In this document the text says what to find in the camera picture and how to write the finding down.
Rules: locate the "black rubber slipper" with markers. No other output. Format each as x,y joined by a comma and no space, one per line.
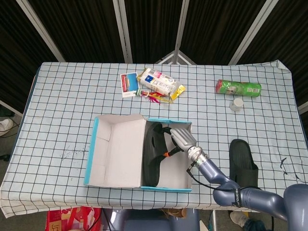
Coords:
243,158
152,163

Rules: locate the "blue checked tablecloth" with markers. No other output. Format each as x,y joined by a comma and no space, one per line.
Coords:
60,108

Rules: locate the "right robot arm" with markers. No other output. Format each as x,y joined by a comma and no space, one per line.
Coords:
255,196

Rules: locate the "metal screen foot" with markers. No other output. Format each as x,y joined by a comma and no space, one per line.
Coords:
175,57

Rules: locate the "white sneaker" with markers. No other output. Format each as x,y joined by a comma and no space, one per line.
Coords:
239,219

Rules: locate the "teal metal pole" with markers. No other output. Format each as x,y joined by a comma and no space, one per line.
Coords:
213,221

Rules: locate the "dark folding screen white frame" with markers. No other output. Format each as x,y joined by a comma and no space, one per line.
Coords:
84,29

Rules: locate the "white gold snack package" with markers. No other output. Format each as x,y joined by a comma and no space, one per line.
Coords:
158,81

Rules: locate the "small white jar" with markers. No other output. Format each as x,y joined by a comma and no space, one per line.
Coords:
236,104

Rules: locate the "brown paper bag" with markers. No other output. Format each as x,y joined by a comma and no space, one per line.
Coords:
174,213

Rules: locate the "light blue shoe box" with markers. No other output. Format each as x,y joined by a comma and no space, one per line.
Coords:
122,154

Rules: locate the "green chips can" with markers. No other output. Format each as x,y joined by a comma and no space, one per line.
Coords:
238,87

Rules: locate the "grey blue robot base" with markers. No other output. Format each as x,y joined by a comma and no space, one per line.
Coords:
149,222

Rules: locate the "red patterned bag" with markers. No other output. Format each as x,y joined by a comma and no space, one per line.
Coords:
72,219

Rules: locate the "red blue photo card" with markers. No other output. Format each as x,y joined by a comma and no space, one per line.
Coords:
128,84

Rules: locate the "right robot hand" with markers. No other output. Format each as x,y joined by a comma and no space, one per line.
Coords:
184,139

